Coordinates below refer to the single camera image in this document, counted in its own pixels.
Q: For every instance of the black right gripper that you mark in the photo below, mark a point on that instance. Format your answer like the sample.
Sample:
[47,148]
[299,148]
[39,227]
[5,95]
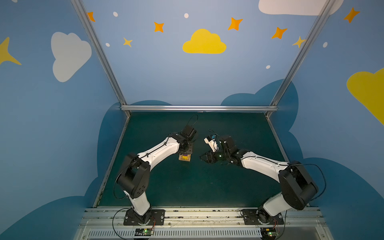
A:
[214,154]

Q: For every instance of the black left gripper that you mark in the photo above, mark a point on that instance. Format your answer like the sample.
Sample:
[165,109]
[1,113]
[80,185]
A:
[186,148]

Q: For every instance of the light wood block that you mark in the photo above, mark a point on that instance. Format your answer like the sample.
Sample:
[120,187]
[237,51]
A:
[185,160]

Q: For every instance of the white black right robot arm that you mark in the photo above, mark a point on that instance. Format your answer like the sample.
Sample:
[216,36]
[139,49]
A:
[297,186]

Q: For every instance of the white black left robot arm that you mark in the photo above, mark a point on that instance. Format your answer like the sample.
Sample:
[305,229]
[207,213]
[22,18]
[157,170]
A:
[134,174]

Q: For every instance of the right green circuit board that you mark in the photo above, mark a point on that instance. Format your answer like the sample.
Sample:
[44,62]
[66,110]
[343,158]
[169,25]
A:
[268,234]

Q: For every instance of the green circuit board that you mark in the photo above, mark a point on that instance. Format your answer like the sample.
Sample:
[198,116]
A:
[268,234]
[144,232]

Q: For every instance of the left green circuit board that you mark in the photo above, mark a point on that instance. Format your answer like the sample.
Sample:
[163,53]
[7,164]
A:
[144,232]

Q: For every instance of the aluminium back frame rail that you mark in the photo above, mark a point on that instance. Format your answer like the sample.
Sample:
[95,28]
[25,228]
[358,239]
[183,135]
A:
[164,108]

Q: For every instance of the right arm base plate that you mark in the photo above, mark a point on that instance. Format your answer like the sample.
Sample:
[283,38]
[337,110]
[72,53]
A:
[252,216]

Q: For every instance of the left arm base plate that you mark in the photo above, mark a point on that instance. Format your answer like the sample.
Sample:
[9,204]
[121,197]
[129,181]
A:
[156,216]

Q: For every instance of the aluminium right corner post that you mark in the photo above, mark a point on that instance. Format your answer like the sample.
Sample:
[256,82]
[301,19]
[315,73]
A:
[304,50]

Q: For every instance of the aluminium corner post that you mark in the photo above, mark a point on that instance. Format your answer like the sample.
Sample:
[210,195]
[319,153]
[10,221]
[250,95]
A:
[88,26]
[304,50]

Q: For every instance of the aluminium front rail base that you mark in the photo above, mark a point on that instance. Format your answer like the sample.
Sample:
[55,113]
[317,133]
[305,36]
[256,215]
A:
[202,224]

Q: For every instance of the aluminium left corner post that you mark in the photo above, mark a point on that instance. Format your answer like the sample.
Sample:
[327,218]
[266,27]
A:
[88,26]

